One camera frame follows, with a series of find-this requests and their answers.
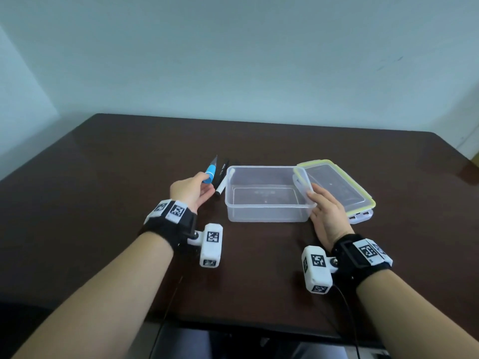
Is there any person's left hand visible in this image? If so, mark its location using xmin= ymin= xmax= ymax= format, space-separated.
xmin=169 ymin=173 xmax=216 ymax=214

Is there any black left wristband with markers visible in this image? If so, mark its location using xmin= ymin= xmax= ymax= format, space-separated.
xmin=139 ymin=199 xmax=198 ymax=255

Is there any white marker with black cap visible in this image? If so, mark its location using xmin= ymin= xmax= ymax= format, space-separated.
xmin=214 ymin=167 xmax=230 ymax=199

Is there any person's left forearm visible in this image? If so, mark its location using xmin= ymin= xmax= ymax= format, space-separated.
xmin=11 ymin=232 xmax=175 ymax=359

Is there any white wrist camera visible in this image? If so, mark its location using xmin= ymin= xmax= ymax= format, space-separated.
xmin=301 ymin=245 xmax=340 ymax=295
xmin=187 ymin=223 xmax=224 ymax=269

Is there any blue pen with grey tip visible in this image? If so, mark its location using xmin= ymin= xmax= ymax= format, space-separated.
xmin=202 ymin=155 xmax=219 ymax=184

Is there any clear lid with yellow-green rim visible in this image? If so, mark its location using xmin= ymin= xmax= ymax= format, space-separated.
xmin=293 ymin=159 xmax=376 ymax=225

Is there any black right camera cable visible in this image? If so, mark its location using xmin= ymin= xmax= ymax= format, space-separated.
xmin=331 ymin=283 xmax=361 ymax=359

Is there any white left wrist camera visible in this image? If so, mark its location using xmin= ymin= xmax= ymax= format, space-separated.
xmin=187 ymin=223 xmax=224 ymax=269

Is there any person's right forearm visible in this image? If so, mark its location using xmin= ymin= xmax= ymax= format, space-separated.
xmin=356 ymin=268 xmax=479 ymax=359

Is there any person's right hand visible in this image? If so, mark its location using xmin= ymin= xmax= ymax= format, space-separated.
xmin=306 ymin=183 xmax=355 ymax=252

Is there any black wristband with markers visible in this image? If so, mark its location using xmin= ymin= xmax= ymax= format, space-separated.
xmin=139 ymin=199 xmax=198 ymax=255
xmin=330 ymin=233 xmax=394 ymax=289

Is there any black right wristband with markers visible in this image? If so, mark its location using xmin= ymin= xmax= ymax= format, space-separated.
xmin=330 ymin=233 xmax=394 ymax=289

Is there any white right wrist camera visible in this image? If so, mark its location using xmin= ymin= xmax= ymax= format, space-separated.
xmin=301 ymin=245 xmax=340 ymax=295

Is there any clear plastic container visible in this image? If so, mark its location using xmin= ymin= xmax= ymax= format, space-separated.
xmin=225 ymin=165 xmax=318 ymax=223

